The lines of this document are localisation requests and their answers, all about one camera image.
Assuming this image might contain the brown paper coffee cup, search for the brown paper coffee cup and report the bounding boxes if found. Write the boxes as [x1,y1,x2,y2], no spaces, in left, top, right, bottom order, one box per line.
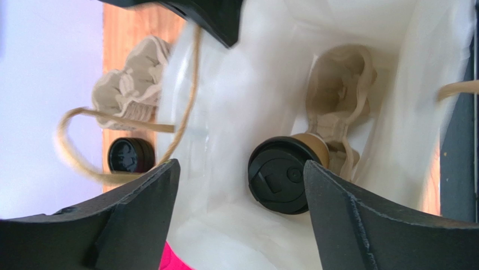
[292,133,330,169]

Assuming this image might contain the stack of black cup lids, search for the stack of black cup lids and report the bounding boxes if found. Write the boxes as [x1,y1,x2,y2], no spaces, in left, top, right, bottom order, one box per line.
[107,137,156,173]

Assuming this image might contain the red folded cloth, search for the red folded cloth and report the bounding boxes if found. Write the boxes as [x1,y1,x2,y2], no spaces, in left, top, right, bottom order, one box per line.
[159,242,193,270]

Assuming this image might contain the single cardboard cup carrier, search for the single cardboard cup carrier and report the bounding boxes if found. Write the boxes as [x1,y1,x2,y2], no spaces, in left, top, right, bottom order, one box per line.
[305,44,377,181]

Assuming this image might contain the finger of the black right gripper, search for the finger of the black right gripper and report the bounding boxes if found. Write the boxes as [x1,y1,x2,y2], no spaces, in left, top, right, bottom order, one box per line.
[104,0,243,48]

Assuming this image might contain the black cup lid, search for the black cup lid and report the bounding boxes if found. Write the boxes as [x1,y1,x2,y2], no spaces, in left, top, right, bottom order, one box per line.
[247,136,324,215]

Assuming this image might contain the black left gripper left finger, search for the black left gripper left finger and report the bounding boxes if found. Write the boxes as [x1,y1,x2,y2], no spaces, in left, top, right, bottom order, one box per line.
[1,159,180,269]

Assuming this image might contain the brown paper bag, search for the brown paper bag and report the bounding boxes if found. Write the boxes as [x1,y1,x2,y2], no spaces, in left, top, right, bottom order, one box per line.
[143,1,478,269]

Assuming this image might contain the cardboard cup carrier stack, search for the cardboard cup carrier stack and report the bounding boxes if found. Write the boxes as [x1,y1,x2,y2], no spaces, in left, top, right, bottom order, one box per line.
[92,35,171,131]

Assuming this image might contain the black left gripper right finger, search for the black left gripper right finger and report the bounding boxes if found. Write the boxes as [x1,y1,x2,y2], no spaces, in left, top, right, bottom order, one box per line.
[304,160,478,269]

